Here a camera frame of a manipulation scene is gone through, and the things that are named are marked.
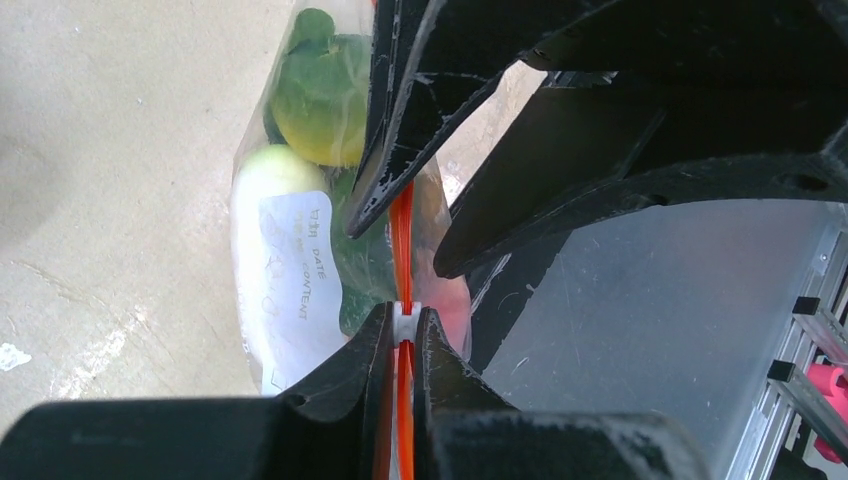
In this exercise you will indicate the aluminium frame rail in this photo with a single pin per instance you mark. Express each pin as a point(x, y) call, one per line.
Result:
point(803, 404)

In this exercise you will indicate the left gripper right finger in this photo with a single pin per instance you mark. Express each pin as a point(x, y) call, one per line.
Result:
point(463, 429)

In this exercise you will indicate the pink peach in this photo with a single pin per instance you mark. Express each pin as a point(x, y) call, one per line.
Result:
point(451, 299)

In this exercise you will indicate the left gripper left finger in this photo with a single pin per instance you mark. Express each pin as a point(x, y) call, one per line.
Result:
point(334, 423)

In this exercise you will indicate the green yellow mango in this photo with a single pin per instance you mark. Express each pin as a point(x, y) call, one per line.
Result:
point(319, 102)

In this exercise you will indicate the clear orange zip bag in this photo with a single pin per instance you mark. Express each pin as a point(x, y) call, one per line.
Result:
point(418, 225)

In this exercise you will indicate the green cucumber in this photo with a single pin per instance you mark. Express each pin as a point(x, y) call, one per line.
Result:
point(365, 264)

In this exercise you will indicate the white radish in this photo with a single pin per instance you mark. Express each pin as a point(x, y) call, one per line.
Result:
point(288, 285)

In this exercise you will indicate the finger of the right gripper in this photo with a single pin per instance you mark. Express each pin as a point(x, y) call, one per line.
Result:
point(575, 157)
point(433, 63)

